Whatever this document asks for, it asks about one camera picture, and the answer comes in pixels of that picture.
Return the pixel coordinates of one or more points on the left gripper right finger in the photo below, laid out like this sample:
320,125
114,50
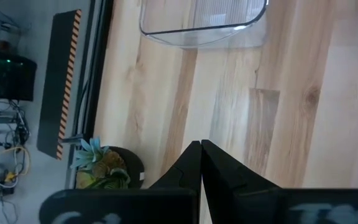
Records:
222,174

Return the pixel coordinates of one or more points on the small succulent in dark pot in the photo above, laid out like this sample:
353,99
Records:
104,168

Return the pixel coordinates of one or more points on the black mat with hazard stripes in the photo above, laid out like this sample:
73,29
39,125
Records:
53,87

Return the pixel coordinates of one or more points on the clear plastic basket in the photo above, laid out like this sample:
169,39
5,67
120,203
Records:
197,18

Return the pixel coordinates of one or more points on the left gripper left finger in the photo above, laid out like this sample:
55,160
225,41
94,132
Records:
186,174

